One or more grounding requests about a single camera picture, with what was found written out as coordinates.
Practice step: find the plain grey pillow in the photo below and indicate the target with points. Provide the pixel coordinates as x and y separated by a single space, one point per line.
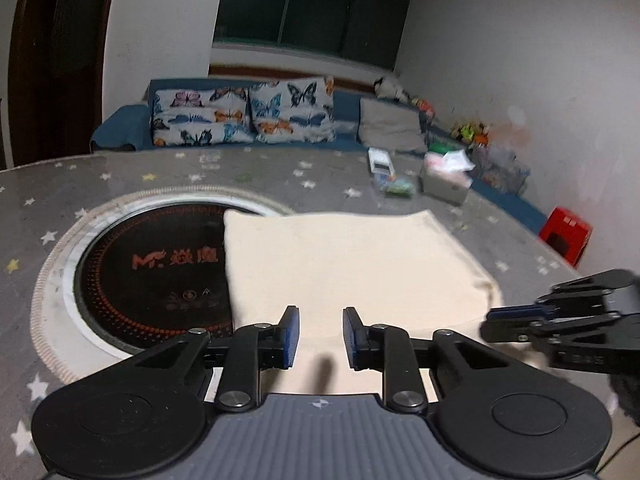
390 125

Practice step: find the orange plush toy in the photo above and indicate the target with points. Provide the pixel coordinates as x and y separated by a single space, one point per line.
424 104

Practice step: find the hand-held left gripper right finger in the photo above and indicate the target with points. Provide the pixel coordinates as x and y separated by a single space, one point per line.
350 335

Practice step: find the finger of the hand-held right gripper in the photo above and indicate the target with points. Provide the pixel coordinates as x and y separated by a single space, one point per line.
515 313
515 331

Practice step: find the green plastic bag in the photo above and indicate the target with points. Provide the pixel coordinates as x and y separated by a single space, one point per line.
440 146

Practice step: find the blue sofa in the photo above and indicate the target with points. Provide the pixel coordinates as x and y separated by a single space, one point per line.
120 125

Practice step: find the round black induction cooktop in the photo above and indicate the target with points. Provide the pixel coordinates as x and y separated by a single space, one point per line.
150 280

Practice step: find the red plastic stool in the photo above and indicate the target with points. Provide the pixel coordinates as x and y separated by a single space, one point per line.
565 230

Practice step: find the cream fleece garment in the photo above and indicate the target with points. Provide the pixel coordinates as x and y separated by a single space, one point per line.
350 260

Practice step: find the white pink tissue box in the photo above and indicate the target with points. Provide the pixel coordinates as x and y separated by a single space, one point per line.
442 185

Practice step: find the square butterfly print pillow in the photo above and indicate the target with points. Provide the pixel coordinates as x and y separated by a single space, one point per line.
290 110

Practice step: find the clear toy storage bin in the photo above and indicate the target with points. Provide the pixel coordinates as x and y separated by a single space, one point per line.
500 172

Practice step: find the small clear plastic box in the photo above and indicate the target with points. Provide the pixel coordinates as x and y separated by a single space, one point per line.
397 186

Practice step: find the wide butterfly print pillow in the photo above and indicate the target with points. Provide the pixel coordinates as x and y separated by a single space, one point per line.
200 115

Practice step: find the grey star print tablecloth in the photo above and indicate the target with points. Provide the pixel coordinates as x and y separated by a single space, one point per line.
325 195

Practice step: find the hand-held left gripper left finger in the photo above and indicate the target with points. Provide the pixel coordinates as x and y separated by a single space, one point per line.
291 332

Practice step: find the pile of small toys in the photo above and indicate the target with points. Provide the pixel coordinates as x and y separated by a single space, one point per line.
470 132

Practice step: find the black white plush toy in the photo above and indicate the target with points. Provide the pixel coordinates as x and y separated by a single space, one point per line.
390 89

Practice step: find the dark window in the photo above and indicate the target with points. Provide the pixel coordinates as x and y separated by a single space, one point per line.
325 10

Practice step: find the dark wooden door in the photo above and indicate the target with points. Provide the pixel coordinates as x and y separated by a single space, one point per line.
60 60

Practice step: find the white remote control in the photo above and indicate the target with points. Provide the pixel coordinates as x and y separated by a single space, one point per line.
380 160

